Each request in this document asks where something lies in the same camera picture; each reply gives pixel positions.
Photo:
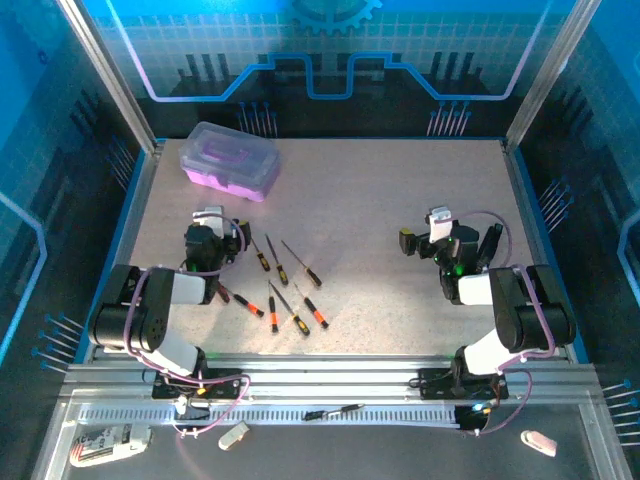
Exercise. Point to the short black yellow screwdriver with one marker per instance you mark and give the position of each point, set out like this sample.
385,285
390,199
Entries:
261,260

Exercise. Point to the orange black precision screwdriver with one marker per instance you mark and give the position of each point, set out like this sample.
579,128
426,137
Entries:
273,315
316,314
250,306

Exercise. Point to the purple toolbox with clear lid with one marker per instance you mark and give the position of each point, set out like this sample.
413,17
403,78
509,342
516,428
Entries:
225,155

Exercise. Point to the long black yellow screwdriver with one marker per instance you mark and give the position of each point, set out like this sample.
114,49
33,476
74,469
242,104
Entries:
314,276

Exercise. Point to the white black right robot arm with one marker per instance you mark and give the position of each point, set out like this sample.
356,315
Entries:
475,290

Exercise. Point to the black controller board with LEDs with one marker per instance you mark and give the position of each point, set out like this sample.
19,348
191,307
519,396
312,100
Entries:
472,417

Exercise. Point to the white pink plastic clip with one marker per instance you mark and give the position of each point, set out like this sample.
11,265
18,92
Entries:
540,443

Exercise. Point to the white labelled device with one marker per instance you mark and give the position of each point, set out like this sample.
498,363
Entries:
100,447

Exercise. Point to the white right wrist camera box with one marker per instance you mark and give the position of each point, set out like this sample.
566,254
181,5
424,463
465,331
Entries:
440,225

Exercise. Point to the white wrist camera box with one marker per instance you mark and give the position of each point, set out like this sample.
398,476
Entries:
440,225
210,217

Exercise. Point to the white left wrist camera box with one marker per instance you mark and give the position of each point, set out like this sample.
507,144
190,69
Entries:
210,217

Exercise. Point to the aluminium table side rail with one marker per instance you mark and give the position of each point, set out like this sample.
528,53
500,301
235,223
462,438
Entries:
139,200
515,167

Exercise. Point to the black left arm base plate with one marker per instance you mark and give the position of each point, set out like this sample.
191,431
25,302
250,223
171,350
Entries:
230,385

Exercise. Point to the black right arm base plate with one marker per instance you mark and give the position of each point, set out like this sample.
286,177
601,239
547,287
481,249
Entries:
430,385

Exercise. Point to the aluminium mounting rail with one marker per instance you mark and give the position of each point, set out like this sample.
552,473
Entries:
325,375

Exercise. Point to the black screwdriver on rail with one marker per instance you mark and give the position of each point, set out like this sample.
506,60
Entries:
315,414

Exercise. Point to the aluminium frame post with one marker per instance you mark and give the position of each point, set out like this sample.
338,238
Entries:
550,75
112,75

